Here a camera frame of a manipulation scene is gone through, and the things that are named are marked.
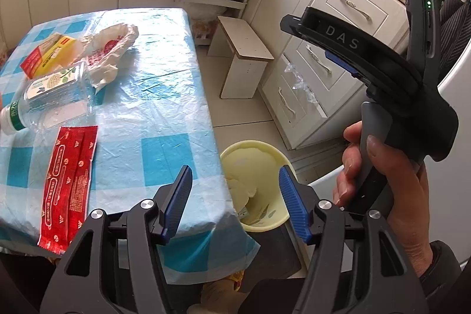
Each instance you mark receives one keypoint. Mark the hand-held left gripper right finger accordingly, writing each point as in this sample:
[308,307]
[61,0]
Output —
[294,203]

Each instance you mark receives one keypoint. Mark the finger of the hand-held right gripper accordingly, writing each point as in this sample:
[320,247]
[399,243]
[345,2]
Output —
[342,62]
[368,49]

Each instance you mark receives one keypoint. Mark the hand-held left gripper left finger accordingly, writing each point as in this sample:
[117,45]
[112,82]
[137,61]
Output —
[176,203]

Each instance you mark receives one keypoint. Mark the yellow plastic bin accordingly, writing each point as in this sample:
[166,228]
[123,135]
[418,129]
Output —
[257,159]

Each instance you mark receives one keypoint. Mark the long red sachet wrapper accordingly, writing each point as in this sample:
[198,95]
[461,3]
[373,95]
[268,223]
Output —
[70,189]

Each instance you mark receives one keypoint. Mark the clear plastic bottle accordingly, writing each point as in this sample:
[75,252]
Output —
[48,104]

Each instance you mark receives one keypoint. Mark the white plastic bag red print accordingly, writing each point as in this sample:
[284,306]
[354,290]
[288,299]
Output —
[110,41]

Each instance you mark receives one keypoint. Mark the yellow box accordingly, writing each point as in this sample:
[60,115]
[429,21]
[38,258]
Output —
[55,53]

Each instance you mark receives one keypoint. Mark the person's right forearm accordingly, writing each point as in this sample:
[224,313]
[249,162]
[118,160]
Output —
[441,270]

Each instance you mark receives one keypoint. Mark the person's right hand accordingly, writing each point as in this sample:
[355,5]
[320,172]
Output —
[404,196]

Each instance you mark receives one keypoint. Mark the clear plastic bag in drawer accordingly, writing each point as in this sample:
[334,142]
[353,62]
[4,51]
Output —
[301,86]

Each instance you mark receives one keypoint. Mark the blue checked plastic tablecloth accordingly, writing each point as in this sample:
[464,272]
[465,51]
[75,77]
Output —
[154,115]

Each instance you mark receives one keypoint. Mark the white stool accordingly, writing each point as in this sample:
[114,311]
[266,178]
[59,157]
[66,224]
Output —
[243,45]

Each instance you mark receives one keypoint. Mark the yellow red printed bag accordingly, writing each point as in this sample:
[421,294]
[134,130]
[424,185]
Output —
[220,295]

